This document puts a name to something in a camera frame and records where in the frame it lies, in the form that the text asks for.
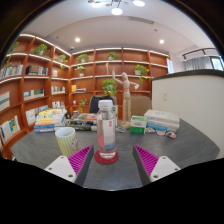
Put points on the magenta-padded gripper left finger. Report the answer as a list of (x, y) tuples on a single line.
[(63, 166)]

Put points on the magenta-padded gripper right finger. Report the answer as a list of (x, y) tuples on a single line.
[(160, 166)]

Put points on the clear plastic water bottle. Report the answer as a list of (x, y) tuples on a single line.
[(106, 133)]

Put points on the yellow striped white mug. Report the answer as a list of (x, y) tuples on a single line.
[(66, 141)]

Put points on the flat round red coaster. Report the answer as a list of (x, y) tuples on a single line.
[(100, 160)]

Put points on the stack of white boxes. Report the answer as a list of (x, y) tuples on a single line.
[(162, 120)]

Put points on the green and white box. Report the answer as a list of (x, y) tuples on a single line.
[(138, 125)]

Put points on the colourful stack of books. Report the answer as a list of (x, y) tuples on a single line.
[(50, 120)]

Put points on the dark flat box stack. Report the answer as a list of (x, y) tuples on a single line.
[(81, 121)]

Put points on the tan upholstered chair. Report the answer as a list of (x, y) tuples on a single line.
[(141, 106)]

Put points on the small green white carton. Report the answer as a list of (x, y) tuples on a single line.
[(115, 115)]

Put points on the wooden artist mannequin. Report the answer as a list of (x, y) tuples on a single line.
[(126, 96)]

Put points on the grey curtain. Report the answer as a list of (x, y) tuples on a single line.
[(198, 63)]

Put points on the window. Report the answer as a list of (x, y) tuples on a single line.
[(217, 64)]

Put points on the round recessed ceiling light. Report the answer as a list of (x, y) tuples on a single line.
[(161, 41), (77, 39)]

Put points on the ceiling air vent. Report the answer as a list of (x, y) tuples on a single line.
[(141, 20)]

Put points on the branched ceiling lamp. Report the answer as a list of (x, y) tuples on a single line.
[(116, 5)]

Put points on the white wall switch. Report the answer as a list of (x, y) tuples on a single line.
[(165, 96)]

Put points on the wooden wall shelf unit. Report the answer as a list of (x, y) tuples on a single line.
[(43, 86)]

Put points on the black ceiling track rail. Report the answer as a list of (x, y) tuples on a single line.
[(200, 52)]

